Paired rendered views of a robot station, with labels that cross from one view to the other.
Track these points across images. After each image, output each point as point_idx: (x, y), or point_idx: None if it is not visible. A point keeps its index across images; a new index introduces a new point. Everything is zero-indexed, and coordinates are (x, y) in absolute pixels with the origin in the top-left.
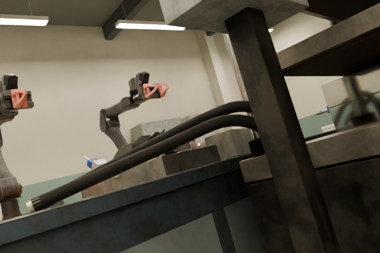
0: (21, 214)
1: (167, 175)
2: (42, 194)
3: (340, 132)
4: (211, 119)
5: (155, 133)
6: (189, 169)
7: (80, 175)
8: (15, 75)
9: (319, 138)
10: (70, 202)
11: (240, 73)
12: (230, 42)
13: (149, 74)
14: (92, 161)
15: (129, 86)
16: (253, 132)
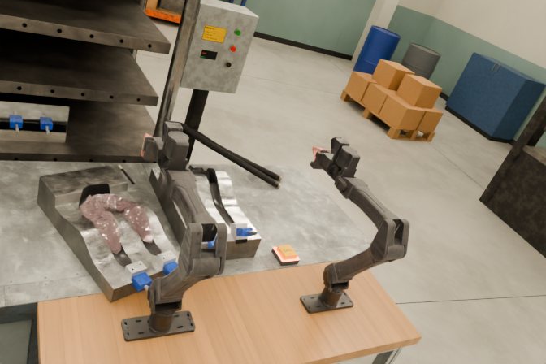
0: (318, 296)
1: (217, 164)
2: (275, 173)
3: (119, 132)
4: (200, 132)
5: (201, 167)
6: (201, 164)
7: (258, 234)
8: (332, 138)
9: (85, 147)
10: (262, 165)
11: (204, 107)
12: (207, 95)
13: (163, 123)
14: (247, 223)
15: (186, 152)
16: None
